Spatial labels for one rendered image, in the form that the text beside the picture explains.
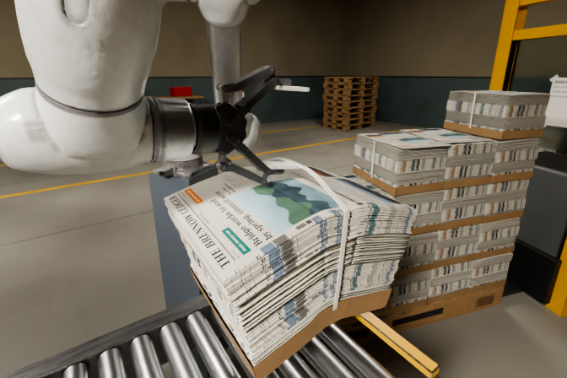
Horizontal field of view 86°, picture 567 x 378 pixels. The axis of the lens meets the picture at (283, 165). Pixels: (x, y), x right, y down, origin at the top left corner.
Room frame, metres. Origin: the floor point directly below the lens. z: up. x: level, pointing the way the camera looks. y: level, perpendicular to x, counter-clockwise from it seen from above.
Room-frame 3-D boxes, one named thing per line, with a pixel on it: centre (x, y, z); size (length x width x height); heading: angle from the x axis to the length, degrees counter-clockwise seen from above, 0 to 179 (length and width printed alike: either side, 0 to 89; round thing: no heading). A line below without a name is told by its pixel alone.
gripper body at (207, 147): (0.48, 0.10, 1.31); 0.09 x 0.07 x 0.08; 125
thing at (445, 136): (1.66, -0.87, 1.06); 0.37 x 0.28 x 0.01; 16
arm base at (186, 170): (1.21, 0.42, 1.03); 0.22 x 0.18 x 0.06; 159
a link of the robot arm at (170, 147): (0.43, 0.16, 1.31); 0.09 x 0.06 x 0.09; 35
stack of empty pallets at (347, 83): (8.19, -1.75, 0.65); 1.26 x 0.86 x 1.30; 129
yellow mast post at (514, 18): (2.17, -1.49, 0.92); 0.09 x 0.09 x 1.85; 17
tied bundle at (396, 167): (1.55, -0.59, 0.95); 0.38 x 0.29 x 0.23; 18
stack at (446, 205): (1.51, -0.47, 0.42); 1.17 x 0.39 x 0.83; 107
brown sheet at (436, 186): (1.55, -0.59, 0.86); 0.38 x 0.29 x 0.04; 18
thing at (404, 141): (1.54, -0.60, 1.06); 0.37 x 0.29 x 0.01; 18
